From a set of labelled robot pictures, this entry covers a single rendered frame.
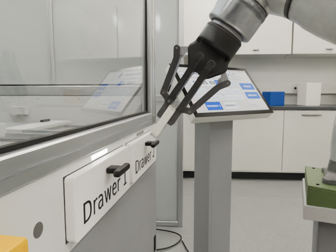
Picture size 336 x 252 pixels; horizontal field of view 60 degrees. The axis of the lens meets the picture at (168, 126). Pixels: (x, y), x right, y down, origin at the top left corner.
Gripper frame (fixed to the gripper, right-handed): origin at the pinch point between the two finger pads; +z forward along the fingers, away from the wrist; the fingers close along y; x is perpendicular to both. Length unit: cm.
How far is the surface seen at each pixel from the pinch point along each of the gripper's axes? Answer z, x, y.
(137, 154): 16.3, -21.8, 3.0
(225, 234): 48, -94, -52
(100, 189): 17.5, 4.3, 2.2
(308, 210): 1, -25, -43
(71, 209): 17.9, 14.4, 2.7
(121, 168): 12.7, 1.2, 1.5
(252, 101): -17, -97, -22
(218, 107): -5, -78, -9
